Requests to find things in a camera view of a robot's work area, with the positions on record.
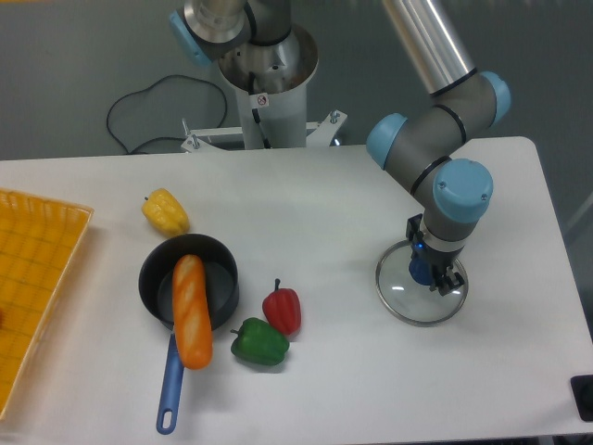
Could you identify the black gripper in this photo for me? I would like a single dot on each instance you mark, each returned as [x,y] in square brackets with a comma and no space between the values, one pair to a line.
[432,258]

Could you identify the glass pot lid blue knob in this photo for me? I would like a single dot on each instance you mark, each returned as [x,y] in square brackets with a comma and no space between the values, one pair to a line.
[396,275]

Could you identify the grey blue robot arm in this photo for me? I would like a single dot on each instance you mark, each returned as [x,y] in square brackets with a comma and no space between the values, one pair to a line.
[417,153]

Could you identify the black object at table edge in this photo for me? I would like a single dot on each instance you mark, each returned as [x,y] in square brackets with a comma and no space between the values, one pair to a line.
[581,386]

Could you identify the red toy bell pepper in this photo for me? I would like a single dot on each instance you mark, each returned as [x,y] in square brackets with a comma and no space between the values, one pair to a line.
[282,309]

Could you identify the green toy bell pepper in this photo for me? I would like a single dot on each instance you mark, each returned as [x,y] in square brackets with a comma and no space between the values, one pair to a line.
[257,342]

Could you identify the toy baguette bread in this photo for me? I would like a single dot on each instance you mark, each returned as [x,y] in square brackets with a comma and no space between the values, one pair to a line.
[192,326]

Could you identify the yellow toy bell pepper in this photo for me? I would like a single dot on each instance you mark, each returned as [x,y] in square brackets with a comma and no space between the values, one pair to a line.
[165,213]

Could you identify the yellow plastic basket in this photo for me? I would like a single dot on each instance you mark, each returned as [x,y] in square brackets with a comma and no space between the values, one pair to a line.
[40,237]

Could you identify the black saucepan blue handle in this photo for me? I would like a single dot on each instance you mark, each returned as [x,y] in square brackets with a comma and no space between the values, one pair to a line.
[155,289]

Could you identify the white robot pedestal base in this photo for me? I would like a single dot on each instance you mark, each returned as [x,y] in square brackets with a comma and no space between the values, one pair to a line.
[270,85]

